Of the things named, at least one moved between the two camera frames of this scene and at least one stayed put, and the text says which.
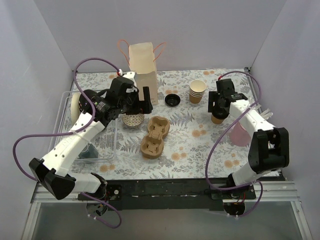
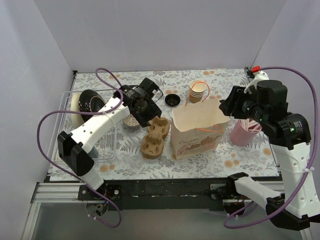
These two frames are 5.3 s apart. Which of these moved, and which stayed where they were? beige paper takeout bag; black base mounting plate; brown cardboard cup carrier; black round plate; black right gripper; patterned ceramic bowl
Moved: black right gripper; beige paper takeout bag
Stayed: black round plate; black base mounting plate; patterned ceramic bowl; brown cardboard cup carrier
